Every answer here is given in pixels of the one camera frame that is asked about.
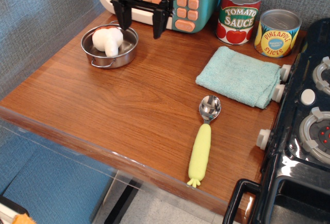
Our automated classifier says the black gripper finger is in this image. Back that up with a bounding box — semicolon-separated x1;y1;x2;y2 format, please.
153;9;169;39
113;2;132;30

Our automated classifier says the red and white plush mushroom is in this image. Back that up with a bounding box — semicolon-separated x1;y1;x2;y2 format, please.
92;27;124;57

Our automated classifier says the small steel pot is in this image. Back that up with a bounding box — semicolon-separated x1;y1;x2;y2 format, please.
81;22;139;69

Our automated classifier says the teal toy microwave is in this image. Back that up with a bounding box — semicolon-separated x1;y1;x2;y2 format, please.
95;0;224;34

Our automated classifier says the tomato sauce can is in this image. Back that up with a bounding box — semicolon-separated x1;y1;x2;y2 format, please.
216;0;261;45

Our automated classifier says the teal folded cloth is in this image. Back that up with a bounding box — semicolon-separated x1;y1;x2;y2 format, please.
195;46;281;109

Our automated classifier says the pineapple slices can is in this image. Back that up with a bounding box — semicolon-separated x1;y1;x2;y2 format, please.
254;9;302;58

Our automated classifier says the grey stove knob upper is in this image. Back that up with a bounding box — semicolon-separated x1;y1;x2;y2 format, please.
280;65;291;83

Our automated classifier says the grey stove knob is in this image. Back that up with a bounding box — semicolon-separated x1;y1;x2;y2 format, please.
280;65;291;83
256;129;271;150
272;84;285;103

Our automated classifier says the grey stove knob middle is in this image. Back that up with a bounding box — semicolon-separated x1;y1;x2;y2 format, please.
272;84;285;103

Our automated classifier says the grey stove knob lower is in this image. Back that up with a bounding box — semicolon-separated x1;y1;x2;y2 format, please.
256;129;271;150

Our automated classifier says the black toy stove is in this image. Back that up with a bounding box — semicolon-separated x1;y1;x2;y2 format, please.
223;18;329;223

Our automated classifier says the orange plush object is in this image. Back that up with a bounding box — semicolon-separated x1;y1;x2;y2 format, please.
12;214;36;224

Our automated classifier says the spoon with green handle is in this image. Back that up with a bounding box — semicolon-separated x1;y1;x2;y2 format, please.
187;95;221;188

